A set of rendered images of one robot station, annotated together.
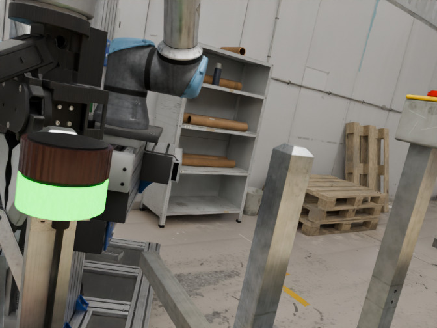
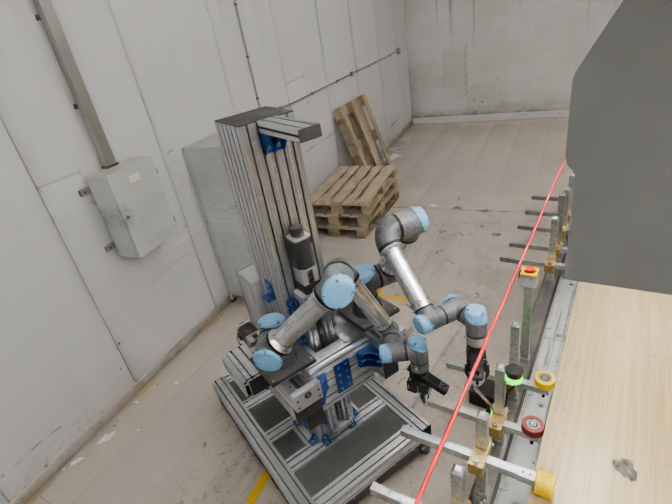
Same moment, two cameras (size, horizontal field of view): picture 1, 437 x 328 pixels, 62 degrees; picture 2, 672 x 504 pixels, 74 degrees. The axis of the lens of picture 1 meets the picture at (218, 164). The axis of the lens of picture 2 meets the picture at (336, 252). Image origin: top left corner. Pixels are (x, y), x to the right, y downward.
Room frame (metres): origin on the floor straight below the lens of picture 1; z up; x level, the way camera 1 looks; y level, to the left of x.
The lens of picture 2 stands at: (-0.61, 1.09, 2.36)
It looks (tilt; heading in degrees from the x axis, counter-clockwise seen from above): 28 degrees down; 337
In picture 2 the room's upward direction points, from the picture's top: 10 degrees counter-clockwise
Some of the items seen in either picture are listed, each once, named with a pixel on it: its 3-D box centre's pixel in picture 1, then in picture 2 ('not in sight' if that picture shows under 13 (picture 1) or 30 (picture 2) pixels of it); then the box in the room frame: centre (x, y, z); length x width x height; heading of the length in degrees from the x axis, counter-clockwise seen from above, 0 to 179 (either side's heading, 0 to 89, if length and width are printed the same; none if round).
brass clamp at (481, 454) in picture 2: not in sight; (480, 454); (0.15, 0.36, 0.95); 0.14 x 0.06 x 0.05; 121
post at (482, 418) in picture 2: not in sight; (482, 460); (0.16, 0.35, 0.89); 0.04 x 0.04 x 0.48; 31
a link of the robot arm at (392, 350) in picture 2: not in sight; (392, 349); (0.60, 0.40, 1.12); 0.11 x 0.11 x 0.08; 61
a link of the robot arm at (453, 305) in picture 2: not in sight; (454, 309); (0.46, 0.20, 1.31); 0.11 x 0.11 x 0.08; 87
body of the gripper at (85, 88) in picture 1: (52, 79); (476, 353); (0.37, 0.18, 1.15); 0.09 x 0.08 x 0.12; 141
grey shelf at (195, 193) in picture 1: (206, 138); (255, 211); (3.35, 0.16, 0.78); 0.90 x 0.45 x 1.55; 127
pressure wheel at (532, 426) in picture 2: not in sight; (532, 433); (0.16, 0.10, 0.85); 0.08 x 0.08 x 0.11
